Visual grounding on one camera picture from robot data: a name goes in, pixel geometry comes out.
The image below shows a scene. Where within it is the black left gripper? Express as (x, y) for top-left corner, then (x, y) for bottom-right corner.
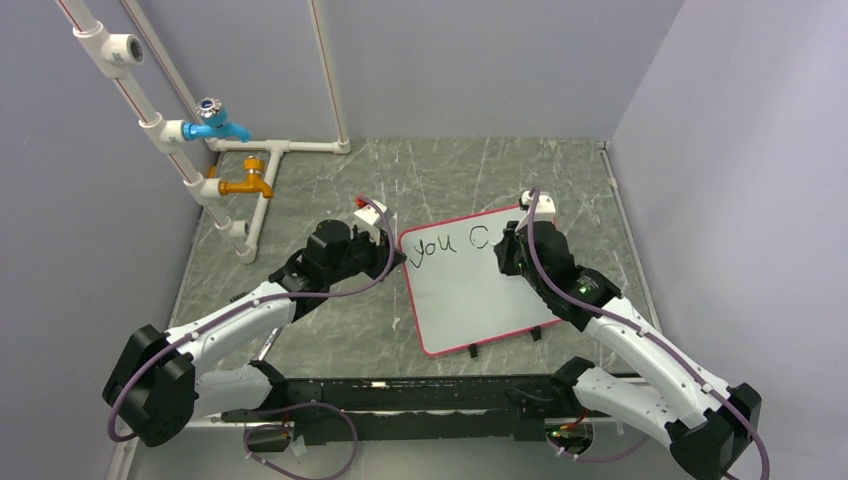
(326, 224), (406, 285)

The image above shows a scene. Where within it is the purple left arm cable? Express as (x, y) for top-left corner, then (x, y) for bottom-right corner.
(105, 197), (399, 480)

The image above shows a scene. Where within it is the silver combination wrench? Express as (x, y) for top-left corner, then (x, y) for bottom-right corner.
(253, 328), (281, 361)

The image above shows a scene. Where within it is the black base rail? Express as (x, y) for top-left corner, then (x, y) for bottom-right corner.
(221, 374), (587, 446)

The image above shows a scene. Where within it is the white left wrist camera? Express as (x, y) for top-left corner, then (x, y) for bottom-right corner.
(353, 196), (395, 245)

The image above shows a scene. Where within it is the pink framed whiteboard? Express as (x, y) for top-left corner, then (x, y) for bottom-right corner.
(399, 206), (557, 357)

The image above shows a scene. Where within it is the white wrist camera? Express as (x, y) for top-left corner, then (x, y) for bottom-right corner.
(353, 196), (395, 245)
(519, 189), (556, 228)

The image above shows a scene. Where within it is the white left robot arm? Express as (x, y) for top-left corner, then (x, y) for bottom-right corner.
(102, 220), (406, 447)

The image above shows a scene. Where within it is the blue plastic faucet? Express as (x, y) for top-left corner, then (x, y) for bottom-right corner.
(181, 97), (251, 143)

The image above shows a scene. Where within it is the white PVC pipe frame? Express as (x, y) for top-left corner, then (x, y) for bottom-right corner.
(56, 0), (351, 264)

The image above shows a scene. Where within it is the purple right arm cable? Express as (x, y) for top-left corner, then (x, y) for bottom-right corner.
(526, 188), (771, 480)

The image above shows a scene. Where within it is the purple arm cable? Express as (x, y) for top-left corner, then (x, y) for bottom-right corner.
(105, 197), (399, 480)
(526, 188), (771, 480)

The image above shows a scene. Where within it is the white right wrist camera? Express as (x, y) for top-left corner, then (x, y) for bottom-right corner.
(519, 189), (556, 228)

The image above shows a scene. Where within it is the orange brass faucet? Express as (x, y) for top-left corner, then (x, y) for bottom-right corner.
(210, 156), (274, 199)

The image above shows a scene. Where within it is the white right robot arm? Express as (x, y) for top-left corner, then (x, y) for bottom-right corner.
(494, 221), (762, 479)

